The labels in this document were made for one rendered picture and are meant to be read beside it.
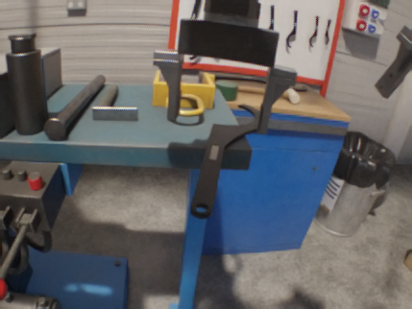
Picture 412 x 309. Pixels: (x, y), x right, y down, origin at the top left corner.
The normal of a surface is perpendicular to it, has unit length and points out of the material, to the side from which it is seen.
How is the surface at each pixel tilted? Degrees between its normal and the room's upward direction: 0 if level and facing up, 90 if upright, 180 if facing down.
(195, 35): 90
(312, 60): 90
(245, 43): 90
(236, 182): 90
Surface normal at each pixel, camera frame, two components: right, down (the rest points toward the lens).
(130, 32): 0.11, 0.50
